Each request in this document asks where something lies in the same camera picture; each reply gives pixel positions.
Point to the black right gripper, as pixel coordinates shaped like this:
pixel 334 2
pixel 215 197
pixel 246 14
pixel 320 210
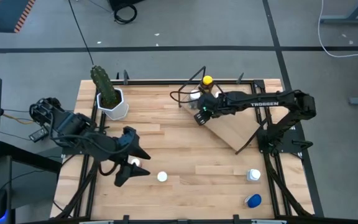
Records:
pixel 216 105

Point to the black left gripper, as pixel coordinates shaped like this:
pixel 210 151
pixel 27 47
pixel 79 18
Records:
pixel 120 149

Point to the green label bottle white cap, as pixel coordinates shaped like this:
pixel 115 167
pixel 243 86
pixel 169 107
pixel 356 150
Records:
pixel 194 95

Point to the small orange bottle white cap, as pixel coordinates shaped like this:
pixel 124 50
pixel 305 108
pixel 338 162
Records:
pixel 162 176

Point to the brown bottle yellow cap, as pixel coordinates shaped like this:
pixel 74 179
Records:
pixel 207 81

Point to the white bottle blue label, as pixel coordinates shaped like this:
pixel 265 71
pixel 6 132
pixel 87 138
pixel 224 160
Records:
pixel 253 174

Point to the blue lid jar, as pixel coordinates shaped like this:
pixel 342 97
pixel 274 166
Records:
pixel 255 201

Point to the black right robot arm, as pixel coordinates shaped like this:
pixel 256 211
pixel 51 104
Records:
pixel 266 102

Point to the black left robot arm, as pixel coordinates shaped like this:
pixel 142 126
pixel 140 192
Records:
pixel 70 124

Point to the white plant pot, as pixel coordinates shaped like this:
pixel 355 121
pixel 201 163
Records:
pixel 118 110

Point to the green cactus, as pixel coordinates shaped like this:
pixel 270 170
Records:
pixel 104 87

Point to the black power adapter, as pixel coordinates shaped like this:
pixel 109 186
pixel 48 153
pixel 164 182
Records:
pixel 37 134

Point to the black box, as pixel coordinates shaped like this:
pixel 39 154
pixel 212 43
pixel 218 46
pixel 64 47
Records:
pixel 123 3

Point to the long grey steel table foot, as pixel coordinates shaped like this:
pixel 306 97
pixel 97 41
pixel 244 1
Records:
pixel 337 20

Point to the dark mat orange striped border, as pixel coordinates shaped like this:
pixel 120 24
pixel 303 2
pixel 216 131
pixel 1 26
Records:
pixel 5 15

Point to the wooden shelf with black frame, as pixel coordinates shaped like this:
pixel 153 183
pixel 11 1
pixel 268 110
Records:
pixel 228 130

